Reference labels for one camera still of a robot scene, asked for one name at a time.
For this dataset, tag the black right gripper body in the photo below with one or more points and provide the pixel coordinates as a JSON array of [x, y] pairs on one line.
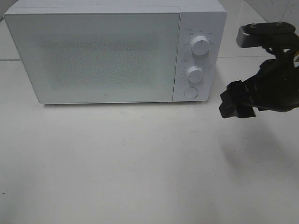
[[276, 85]]

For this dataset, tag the round white door button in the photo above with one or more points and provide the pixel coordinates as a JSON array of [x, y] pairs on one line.
[[191, 93]]

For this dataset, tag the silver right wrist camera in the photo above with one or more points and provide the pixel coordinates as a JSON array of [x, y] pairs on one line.
[[260, 34]]

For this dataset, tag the white microwave door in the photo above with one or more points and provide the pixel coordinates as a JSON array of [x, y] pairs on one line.
[[98, 58]]

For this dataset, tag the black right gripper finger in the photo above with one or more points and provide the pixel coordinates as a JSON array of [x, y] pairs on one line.
[[240, 108], [233, 92]]

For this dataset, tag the white microwave oven body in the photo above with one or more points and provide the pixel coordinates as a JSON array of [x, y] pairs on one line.
[[197, 17]]

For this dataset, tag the white microwave knob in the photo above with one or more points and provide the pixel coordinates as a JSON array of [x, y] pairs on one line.
[[200, 45], [194, 74]]

